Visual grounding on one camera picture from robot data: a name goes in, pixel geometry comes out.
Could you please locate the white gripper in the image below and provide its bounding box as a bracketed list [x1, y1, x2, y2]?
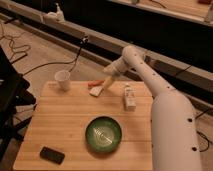
[102, 59, 128, 90]

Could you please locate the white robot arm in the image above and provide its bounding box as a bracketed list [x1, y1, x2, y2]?
[105, 45, 202, 171]

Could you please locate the white sponge block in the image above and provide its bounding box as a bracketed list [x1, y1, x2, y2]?
[89, 86, 103, 97]

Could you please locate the white tube bottle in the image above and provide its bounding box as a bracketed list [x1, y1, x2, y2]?
[124, 83, 136, 111]

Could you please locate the green bowl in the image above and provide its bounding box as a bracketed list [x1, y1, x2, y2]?
[85, 116, 122, 154]

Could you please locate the black smartphone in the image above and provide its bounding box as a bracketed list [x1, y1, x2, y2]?
[39, 147, 65, 164]

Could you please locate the black cable on floor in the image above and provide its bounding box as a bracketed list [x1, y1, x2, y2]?
[22, 37, 90, 76]

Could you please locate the white clamp on rail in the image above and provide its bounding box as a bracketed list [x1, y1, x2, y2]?
[45, 4, 65, 22]

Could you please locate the black cables right floor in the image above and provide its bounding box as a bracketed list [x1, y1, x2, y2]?
[194, 108, 213, 153]

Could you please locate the black cable left floor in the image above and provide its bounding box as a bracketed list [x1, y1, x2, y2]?
[0, 19, 32, 64]

